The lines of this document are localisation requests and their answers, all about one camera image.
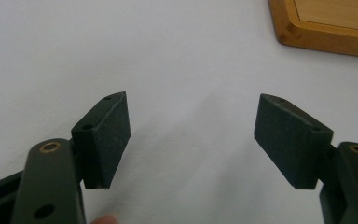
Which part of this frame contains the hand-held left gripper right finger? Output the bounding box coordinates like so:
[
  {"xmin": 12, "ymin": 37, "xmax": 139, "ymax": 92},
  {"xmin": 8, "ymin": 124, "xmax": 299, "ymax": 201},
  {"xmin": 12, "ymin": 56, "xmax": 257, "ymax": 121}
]
[{"xmin": 254, "ymin": 93, "xmax": 335, "ymax": 190}]

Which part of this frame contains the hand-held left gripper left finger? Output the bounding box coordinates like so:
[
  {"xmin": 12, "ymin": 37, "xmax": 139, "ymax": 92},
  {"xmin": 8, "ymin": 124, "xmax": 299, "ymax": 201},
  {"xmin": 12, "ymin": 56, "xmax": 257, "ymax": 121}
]
[{"xmin": 71, "ymin": 91, "xmax": 131, "ymax": 190}]

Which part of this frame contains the wooden photo frame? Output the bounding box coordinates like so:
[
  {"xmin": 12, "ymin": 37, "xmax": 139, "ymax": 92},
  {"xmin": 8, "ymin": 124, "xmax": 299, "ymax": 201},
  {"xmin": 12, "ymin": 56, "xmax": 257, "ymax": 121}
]
[{"xmin": 267, "ymin": 0, "xmax": 358, "ymax": 60}]

